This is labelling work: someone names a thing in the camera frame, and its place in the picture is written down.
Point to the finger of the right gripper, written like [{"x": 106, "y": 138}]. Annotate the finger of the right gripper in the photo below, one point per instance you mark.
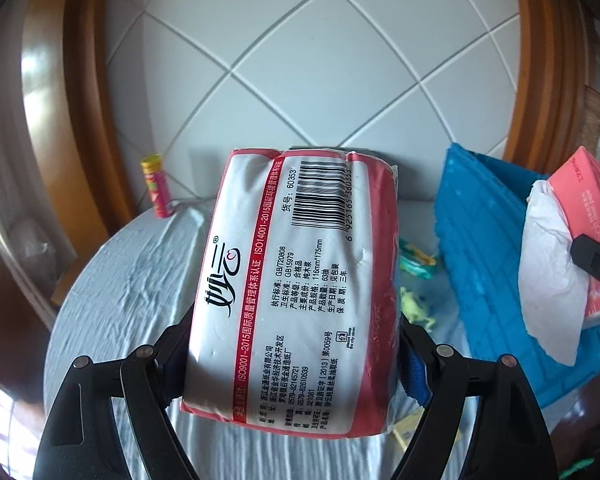
[{"x": 585, "y": 253}]

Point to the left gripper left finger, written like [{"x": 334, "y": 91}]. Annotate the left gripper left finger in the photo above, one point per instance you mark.
[{"x": 80, "y": 439}]

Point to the pink tissue box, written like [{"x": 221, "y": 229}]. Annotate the pink tissue box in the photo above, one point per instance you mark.
[{"x": 561, "y": 298}]

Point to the red white tissue pack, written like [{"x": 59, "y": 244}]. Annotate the red white tissue pack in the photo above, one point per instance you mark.
[{"x": 295, "y": 322}]

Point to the yellow sticky note pad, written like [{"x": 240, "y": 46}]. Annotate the yellow sticky note pad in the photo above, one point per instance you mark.
[{"x": 404, "y": 427}]

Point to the blue plastic storage crate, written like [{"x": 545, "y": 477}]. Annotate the blue plastic storage crate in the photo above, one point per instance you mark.
[{"x": 480, "y": 209}]

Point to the rolled patterned mat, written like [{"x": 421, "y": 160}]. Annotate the rolled patterned mat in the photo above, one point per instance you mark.
[{"x": 589, "y": 132}]

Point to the light blue tablecloth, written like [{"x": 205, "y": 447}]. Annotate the light blue tablecloth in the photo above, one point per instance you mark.
[{"x": 142, "y": 281}]

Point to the green monster toy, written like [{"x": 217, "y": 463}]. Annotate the green monster toy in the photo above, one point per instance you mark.
[{"x": 415, "y": 310}]

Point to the teal green toy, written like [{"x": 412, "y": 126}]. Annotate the teal green toy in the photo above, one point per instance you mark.
[{"x": 415, "y": 262}]

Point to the pink yellow tube can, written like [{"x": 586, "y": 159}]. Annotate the pink yellow tube can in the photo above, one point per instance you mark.
[{"x": 157, "y": 187}]

